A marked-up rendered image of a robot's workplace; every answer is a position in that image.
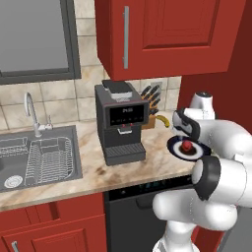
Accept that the red lower cupboard door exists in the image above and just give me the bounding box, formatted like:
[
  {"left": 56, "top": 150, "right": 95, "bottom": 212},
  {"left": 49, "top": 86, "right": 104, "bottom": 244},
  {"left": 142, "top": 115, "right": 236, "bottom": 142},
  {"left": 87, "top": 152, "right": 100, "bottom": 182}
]
[{"left": 0, "top": 214, "right": 108, "bottom": 252}]

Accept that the yellow banana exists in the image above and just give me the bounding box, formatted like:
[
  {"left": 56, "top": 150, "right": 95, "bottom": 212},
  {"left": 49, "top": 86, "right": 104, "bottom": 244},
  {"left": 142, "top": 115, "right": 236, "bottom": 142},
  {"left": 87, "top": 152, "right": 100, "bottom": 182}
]
[{"left": 155, "top": 114, "right": 171, "bottom": 129}]

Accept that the silver upper cupboard handle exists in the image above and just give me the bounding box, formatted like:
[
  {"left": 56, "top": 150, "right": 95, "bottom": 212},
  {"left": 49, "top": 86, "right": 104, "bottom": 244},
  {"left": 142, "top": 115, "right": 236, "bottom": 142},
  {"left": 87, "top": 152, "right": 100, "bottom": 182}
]
[{"left": 121, "top": 5, "right": 131, "bottom": 70}]

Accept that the wooden knife block with knives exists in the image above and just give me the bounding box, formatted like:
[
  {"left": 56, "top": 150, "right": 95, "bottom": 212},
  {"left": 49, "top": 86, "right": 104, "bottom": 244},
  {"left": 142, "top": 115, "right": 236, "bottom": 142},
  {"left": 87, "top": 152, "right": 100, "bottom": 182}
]
[{"left": 140, "top": 84, "right": 162, "bottom": 131}]

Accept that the red cupboard door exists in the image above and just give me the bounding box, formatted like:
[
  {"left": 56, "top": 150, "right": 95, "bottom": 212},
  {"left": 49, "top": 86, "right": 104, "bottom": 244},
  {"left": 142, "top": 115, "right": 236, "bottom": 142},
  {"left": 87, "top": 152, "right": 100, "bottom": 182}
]
[
  {"left": 0, "top": 214, "right": 108, "bottom": 252},
  {"left": 94, "top": 0, "right": 248, "bottom": 82}
]

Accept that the red drawer front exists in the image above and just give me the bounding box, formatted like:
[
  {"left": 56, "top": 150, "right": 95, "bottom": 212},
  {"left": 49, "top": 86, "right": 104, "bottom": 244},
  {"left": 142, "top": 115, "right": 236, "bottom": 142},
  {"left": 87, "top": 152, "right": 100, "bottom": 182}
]
[{"left": 48, "top": 192, "right": 106, "bottom": 222}]

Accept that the grey window with dark frame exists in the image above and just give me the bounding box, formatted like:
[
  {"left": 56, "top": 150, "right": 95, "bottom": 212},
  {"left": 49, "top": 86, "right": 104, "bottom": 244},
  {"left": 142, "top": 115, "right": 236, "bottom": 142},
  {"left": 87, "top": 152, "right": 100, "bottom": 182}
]
[{"left": 0, "top": 0, "right": 83, "bottom": 86}]

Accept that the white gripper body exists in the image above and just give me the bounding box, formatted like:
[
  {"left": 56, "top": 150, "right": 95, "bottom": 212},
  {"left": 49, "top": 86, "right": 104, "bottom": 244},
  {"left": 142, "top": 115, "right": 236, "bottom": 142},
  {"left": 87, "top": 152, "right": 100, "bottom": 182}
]
[{"left": 171, "top": 108, "right": 193, "bottom": 136}]

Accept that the grey steel sink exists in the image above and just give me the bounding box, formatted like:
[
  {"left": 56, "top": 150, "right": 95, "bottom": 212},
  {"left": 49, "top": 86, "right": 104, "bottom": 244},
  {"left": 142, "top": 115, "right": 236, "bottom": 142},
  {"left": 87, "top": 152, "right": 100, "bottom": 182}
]
[{"left": 0, "top": 125, "right": 84, "bottom": 194}]

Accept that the silver tap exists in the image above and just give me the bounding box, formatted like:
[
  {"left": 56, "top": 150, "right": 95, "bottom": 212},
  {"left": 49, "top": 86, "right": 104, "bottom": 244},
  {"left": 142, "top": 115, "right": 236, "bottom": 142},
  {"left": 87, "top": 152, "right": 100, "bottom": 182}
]
[{"left": 23, "top": 92, "right": 54, "bottom": 139}]

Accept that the red tall cabinet panel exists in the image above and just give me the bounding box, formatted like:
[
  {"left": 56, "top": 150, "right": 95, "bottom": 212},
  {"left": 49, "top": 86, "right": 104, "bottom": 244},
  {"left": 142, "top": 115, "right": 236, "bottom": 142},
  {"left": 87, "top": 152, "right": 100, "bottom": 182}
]
[{"left": 176, "top": 0, "right": 252, "bottom": 136}]

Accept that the red bell pepper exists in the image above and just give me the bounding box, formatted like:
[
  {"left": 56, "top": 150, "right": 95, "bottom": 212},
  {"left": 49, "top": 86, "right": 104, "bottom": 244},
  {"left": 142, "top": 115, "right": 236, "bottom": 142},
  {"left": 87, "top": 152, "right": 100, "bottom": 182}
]
[{"left": 181, "top": 140, "right": 195, "bottom": 154}]

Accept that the wire dish rack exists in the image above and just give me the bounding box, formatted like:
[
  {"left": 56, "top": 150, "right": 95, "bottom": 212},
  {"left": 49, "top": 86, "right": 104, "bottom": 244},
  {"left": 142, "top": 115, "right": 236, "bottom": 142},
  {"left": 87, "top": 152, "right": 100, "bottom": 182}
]
[{"left": 24, "top": 136, "right": 75, "bottom": 187}]

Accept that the dark blue plate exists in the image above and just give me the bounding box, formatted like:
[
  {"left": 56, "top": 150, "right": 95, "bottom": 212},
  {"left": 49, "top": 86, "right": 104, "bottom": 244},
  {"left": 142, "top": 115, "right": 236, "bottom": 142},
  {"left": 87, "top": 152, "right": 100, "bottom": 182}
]
[{"left": 166, "top": 134, "right": 213, "bottom": 162}]

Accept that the black dishwasher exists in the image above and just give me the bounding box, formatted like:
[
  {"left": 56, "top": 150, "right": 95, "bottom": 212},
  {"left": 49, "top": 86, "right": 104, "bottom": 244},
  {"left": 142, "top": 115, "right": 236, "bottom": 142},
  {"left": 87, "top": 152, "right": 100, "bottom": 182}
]
[{"left": 103, "top": 174, "right": 199, "bottom": 252}]

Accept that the dark grey coffee machine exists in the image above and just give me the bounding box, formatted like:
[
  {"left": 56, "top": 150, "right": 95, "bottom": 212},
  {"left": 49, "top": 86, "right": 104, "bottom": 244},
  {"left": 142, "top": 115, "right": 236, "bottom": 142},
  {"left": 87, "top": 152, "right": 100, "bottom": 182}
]
[{"left": 94, "top": 79, "right": 151, "bottom": 166}]

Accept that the red upper cupboard door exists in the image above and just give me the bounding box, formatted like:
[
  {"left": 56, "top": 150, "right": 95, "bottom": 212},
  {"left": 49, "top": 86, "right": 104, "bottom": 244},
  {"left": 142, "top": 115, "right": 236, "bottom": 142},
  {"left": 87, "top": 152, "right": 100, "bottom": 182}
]
[{"left": 94, "top": 0, "right": 248, "bottom": 82}]

